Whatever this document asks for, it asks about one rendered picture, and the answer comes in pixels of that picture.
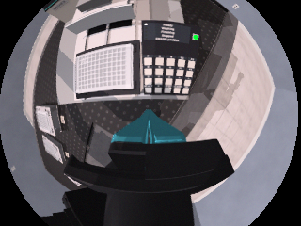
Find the white multi-well plate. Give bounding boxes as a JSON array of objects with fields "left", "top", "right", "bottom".
[
  {"left": 36, "top": 110, "right": 52, "bottom": 133},
  {"left": 75, "top": 44, "right": 134, "bottom": 93},
  {"left": 43, "top": 139, "right": 60, "bottom": 160}
]

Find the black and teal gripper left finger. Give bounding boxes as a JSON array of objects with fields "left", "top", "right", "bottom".
[{"left": 111, "top": 109, "right": 149, "bottom": 143}]

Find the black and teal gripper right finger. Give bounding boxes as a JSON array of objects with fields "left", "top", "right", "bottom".
[{"left": 149, "top": 109, "right": 187, "bottom": 143}]

